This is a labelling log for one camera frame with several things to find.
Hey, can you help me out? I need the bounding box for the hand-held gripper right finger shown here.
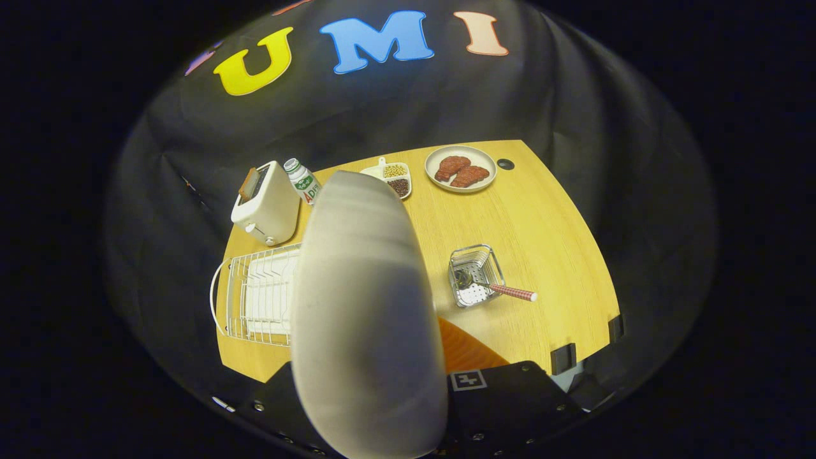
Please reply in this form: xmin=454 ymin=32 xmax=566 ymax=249
xmin=437 ymin=317 xmax=590 ymax=458

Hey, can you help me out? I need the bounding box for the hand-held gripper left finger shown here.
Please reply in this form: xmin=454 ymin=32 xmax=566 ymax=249
xmin=214 ymin=362 xmax=333 ymax=458

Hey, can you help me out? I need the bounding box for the red handled metal spoon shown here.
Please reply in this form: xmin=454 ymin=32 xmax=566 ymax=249
xmin=454 ymin=268 xmax=538 ymax=303

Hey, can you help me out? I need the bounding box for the white wire dish rack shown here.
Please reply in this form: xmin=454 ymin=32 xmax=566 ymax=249
xmin=209 ymin=242 xmax=303 ymax=347

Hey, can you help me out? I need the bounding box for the metal mesh basket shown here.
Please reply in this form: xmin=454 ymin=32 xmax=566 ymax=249
xmin=448 ymin=244 xmax=506 ymax=309

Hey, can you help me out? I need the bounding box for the beige round plate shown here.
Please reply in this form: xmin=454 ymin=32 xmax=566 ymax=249
xmin=290 ymin=170 xmax=449 ymax=459

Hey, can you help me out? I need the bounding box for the white divided bean dish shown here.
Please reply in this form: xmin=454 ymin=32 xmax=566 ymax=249
xmin=360 ymin=157 xmax=412 ymax=200

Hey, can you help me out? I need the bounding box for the white plate with meat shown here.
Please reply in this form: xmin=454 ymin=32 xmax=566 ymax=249
xmin=425 ymin=145 xmax=497 ymax=194

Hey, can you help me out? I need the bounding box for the white toaster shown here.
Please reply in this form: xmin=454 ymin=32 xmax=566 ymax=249
xmin=231 ymin=161 xmax=302 ymax=247

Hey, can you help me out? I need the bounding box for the brown bread slice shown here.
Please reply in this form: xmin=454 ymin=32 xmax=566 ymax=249
xmin=238 ymin=167 xmax=261 ymax=200

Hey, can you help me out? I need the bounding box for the white green drink bottle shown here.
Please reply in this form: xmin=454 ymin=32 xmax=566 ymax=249
xmin=284 ymin=158 xmax=323 ymax=206

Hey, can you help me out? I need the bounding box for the red meat piece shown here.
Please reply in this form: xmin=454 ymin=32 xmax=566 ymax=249
xmin=435 ymin=156 xmax=471 ymax=182
xmin=450 ymin=166 xmax=490 ymax=188

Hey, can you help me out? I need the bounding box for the black backdrop cloth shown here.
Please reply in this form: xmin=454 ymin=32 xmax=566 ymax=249
xmin=105 ymin=0 xmax=718 ymax=409

